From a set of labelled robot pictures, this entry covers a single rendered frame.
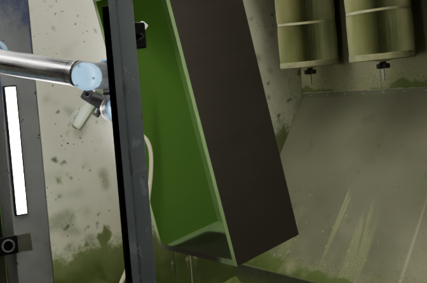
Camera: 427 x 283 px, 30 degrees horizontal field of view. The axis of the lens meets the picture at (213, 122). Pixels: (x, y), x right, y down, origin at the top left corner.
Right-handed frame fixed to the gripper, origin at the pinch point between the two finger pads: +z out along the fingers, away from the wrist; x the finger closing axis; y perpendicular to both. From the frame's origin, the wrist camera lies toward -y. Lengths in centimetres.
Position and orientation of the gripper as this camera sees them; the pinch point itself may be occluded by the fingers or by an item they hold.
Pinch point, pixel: (98, 105)
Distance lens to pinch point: 310.4
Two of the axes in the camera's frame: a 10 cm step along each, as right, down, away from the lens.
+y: 8.1, 5.3, 2.6
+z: -2.9, -0.3, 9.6
